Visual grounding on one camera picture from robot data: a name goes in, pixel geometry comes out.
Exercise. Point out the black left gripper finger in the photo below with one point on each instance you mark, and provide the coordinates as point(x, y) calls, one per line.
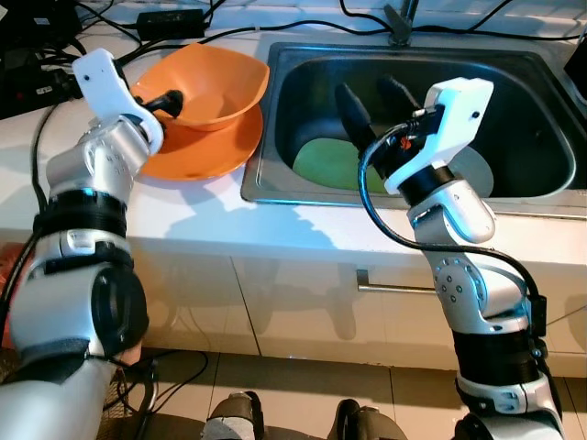
point(173, 101)

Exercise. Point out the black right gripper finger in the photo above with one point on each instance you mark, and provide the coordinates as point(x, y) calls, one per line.
point(356, 119)
point(399, 94)

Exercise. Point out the orange plastic bowl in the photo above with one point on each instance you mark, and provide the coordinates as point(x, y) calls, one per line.
point(215, 82)

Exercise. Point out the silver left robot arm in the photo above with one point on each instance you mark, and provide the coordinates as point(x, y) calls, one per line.
point(78, 266)

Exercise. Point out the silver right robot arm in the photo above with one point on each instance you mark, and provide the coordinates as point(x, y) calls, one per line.
point(477, 293)

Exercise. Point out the stainless steel kitchen sink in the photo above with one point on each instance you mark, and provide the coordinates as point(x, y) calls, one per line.
point(523, 110)

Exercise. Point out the green plate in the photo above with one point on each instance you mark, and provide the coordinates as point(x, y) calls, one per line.
point(326, 167)

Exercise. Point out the orange plastic plate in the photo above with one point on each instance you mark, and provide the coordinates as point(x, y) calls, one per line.
point(206, 156)

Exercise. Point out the grey round plate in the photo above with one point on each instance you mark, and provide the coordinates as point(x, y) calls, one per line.
point(475, 174)

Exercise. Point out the black power adapter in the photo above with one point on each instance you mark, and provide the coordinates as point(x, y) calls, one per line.
point(170, 22)

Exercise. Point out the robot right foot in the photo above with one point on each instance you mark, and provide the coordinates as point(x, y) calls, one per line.
point(367, 423)

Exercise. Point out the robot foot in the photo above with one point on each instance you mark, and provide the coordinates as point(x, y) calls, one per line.
point(367, 423)
point(234, 417)

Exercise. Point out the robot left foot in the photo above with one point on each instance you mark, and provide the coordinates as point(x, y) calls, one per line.
point(234, 417)

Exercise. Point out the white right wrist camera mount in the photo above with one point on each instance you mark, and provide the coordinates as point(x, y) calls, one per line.
point(454, 115)

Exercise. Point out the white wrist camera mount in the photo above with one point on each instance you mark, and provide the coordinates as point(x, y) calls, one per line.
point(103, 84)
point(454, 115)

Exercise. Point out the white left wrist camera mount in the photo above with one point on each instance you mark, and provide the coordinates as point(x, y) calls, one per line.
point(103, 84)

